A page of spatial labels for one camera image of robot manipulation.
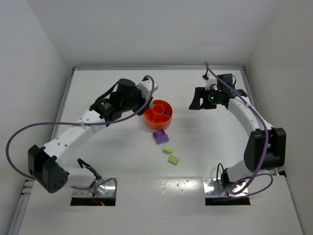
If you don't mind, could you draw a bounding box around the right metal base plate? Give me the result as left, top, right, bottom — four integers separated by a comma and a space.
202, 178, 248, 199

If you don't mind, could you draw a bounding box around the metal base plate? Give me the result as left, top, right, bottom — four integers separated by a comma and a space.
72, 178, 116, 198
202, 178, 248, 199

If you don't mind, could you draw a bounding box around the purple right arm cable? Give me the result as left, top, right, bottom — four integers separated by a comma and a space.
204, 61, 273, 202

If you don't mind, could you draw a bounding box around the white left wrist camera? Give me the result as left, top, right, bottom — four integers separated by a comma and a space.
137, 79, 158, 100

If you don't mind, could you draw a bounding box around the purple lego block stack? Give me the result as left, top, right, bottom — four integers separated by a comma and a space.
153, 130, 169, 144

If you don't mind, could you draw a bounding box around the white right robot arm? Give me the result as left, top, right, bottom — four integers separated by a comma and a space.
189, 73, 287, 188

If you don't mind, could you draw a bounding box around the yellow-green lego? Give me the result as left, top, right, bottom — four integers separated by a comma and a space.
168, 155, 179, 165
163, 146, 173, 154

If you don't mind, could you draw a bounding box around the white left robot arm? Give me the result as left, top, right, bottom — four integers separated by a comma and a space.
28, 75, 158, 193

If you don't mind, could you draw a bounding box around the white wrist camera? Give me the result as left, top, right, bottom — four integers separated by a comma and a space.
202, 74, 217, 90
137, 79, 158, 100

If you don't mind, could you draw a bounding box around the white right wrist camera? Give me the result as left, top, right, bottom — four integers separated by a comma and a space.
202, 74, 217, 90

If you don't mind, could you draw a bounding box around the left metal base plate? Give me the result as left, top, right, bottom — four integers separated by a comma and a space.
72, 178, 116, 198

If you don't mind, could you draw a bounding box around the orange round divided container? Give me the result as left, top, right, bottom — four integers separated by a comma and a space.
144, 99, 173, 130

